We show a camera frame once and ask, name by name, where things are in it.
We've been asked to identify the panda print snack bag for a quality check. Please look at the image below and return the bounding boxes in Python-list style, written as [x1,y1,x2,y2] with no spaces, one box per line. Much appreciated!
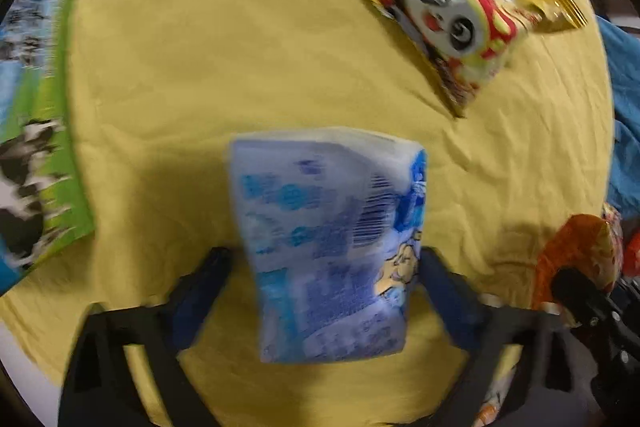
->
[342,0,590,120]

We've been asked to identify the orange snack bag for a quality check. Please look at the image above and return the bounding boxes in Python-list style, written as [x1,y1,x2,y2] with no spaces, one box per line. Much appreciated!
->
[531,205,625,311]

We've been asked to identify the green cow print carton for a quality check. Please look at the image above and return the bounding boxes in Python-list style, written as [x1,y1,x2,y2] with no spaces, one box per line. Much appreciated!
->
[0,0,99,296]

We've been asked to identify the yellow cloth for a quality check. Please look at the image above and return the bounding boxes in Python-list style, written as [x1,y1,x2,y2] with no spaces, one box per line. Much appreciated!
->
[0,0,617,427]

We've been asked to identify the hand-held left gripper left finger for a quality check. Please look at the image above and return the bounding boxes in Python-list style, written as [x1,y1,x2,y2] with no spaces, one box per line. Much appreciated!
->
[57,247,233,427]

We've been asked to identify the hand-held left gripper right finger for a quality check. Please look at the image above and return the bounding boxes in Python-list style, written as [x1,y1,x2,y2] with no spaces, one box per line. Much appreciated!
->
[417,247,593,427]

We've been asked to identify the blue cloth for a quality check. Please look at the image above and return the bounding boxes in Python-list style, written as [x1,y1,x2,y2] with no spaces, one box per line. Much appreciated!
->
[596,16,640,219]

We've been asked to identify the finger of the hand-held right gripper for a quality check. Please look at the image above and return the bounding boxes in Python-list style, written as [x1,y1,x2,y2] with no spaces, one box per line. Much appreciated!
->
[549,268,640,358]

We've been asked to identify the blue white snack packet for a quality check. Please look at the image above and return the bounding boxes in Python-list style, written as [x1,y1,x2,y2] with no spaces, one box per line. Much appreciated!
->
[228,126,429,364]

